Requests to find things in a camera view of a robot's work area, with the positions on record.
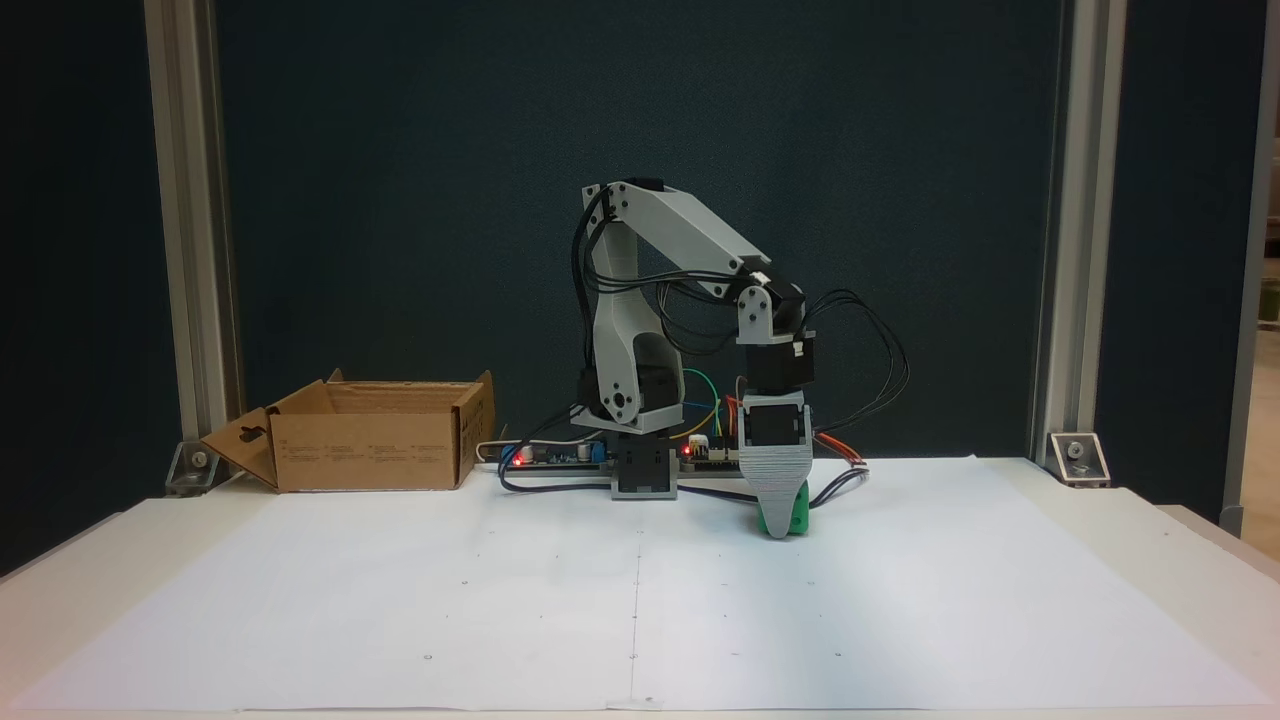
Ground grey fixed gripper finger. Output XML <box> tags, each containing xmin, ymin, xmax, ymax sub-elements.
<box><xmin>740</xmin><ymin>450</ymin><xmax>814</xmax><ymax>540</ymax></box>

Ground green dice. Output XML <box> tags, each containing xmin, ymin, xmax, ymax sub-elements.
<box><xmin>754</xmin><ymin>480</ymin><xmax>814</xmax><ymax>540</ymax></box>

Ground large white paper sheet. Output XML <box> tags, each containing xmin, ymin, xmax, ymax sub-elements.
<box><xmin>8</xmin><ymin>455</ymin><xmax>1273</xmax><ymax>714</ymax></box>

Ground blue circuit board red LED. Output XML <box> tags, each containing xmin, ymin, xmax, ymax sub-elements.
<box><xmin>498</xmin><ymin>438</ymin><xmax>614</xmax><ymax>478</ymax></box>

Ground brown cardboard box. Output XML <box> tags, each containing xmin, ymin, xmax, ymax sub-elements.
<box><xmin>200</xmin><ymin>368</ymin><xmax>498</xmax><ymax>494</ymax></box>

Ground orange red wire bundle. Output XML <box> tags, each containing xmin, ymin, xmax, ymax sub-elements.
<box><xmin>724</xmin><ymin>392</ymin><xmax>868</xmax><ymax>469</ymax></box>

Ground circuit board with jumper wires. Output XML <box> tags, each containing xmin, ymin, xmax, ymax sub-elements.
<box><xmin>679</xmin><ymin>438</ymin><xmax>757</xmax><ymax>478</ymax></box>

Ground yellow jumper wire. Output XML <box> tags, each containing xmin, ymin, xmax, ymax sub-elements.
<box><xmin>668</xmin><ymin>398</ymin><xmax>725</xmax><ymax>443</ymax></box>

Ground green jumper wire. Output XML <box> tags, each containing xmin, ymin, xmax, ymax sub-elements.
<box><xmin>680</xmin><ymin>367</ymin><xmax>725</xmax><ymax>441</ymax></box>

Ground black servo cable loop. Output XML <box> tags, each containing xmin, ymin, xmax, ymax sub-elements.
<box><xmin>798</xmin><ymin>288</ymin><xmax>910</xmax><ymax>437</ymax></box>

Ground black power cable bundle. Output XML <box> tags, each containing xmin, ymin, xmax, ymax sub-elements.
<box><xmin>495</xmin><ymin>403</ymin><xmax>601</xmax><ymax>493</ymax></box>

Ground black cables along arm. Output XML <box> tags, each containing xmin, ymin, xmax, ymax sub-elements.
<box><xmin>571</xmin><ymin>184</ymin><xmax>763</xmax><ymax>421</ymax></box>

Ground aluminium corner bracket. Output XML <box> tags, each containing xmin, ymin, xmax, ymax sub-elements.
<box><xmin>164</xmin><ymin>440</ymin><xmax>223</xmax><ymax>497</ymax></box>
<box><xmin>1046</xmin><ymin>431</ymin><xmax>1112</xmax><ymax>490</ymax></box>

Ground aluminium frame post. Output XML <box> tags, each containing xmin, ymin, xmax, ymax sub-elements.
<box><xmin>1220</xmin><ymin>0</ymin><xmax>1280</xmax><ymax>539</ymax></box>
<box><xmin>1028</xmin><ymin>0</ymin><xmax>1128</xmax><ymax>467</ymax></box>
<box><xmin>143</xmin><ymin>0</ymin><xmax>244</xmax><ymax>473</ymax></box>

